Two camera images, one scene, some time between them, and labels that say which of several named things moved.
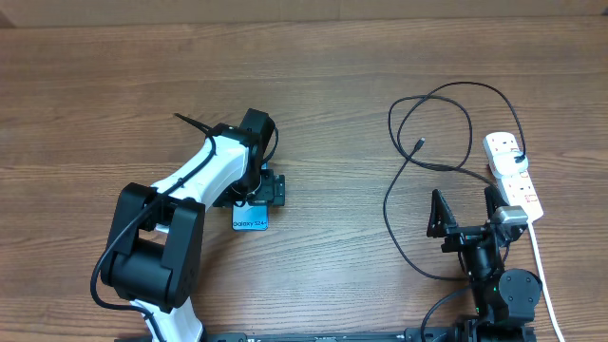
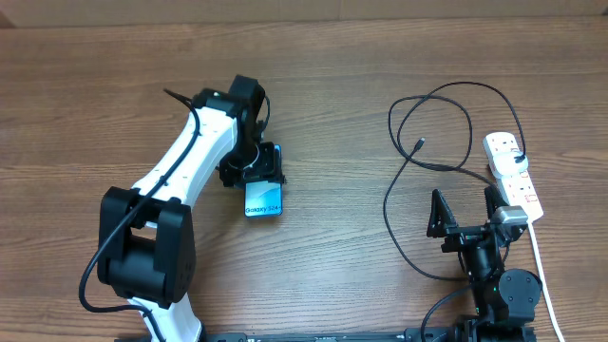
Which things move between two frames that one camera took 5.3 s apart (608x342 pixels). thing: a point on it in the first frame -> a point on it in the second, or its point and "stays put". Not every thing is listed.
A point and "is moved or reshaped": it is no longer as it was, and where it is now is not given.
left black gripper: (272, 191) -> (230, 176)
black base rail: (297, 336) stays put
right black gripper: (441, 224) stays put
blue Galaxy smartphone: (251, 216) is moved or reshaped
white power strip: (517, 189) stays put
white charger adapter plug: (504, 162) stays put
